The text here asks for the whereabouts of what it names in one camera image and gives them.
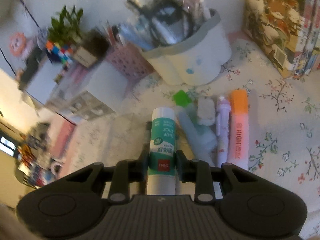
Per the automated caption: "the potted green bamboo plant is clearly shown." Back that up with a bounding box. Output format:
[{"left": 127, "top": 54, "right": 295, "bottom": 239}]
[{"left": 48, "top": 5, "right": 84, "bottom": 46}]

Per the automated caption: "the framed calligraphy sign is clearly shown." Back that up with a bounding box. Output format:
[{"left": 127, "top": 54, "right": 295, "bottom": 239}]
[{"left": 73, "top": 47, "right": 98, "bottom": 68}]

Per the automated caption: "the pink lion plush toy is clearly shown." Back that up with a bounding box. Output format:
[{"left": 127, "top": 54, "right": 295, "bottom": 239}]
[{"left": 9, "top": 33, "right": 27, "bottom": 57}]

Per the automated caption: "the illustrated book box set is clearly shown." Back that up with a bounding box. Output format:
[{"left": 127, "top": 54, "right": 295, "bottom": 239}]
[{"left": 243, "top": 0, "right": 317, "bottom": 78}]

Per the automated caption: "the purple floral pen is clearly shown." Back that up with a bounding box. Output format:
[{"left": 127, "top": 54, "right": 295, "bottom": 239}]
[{"left": 216, "top": 96, "right": 231, "bottom": 167}]

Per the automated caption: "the green cap clear marker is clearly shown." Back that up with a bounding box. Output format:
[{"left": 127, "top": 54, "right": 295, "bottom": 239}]
[{"left": 172, "top": 90, "right": 193, "bottom": 107}]

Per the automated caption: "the black magnifying glass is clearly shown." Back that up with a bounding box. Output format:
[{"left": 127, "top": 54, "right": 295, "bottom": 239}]
[{"left": 126, "top": 0, "right": 194, "bottom": 47}]

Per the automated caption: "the orange pink highlighter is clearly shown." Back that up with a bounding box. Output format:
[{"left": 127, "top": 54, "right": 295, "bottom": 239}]
[{"left": 228, "top": 89, "right": 249, "bottom": 170}]

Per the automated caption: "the white eraser block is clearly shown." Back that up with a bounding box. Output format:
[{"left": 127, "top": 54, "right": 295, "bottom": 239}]
[{"left": 197, "top": 96, "right": 216, "bottom": 126}]

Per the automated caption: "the white flower-shaped pen holder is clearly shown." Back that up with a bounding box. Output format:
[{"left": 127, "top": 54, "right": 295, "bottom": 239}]
[{"left": 119, "top": 8, "right": 232, "bottom": 86}]

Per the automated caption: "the pink flat box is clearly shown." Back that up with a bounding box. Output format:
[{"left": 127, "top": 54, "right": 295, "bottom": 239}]
[{"left": 48, "top": 116, "right": 76, "bottom": 158}]

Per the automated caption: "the green white glue stick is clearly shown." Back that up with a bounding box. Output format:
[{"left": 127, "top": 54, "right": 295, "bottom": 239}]
[{"left": 146, "top": 107, "right": 176, "bottom": 196}]

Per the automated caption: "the white desktop drawer organizer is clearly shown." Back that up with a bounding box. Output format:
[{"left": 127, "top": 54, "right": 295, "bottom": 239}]
[{"left": 25, "top": 59, "right": 129, "bottom": 122}]

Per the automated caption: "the pink perforated pen cup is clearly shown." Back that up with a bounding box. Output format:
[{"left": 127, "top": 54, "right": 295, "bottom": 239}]
[{"left": 106, "top": 43, "right": 154, "bottom": 81}]

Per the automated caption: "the light blue correction tape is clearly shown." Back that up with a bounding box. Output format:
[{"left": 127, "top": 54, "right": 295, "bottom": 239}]
[{"left": 175, "top": 103, "right": 217, "bottom": 166}]

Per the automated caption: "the colourful cube puzzle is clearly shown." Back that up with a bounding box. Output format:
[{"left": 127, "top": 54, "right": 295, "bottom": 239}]
[{"left": 46, "top": 41, "right": 73, "bottom": 66}]

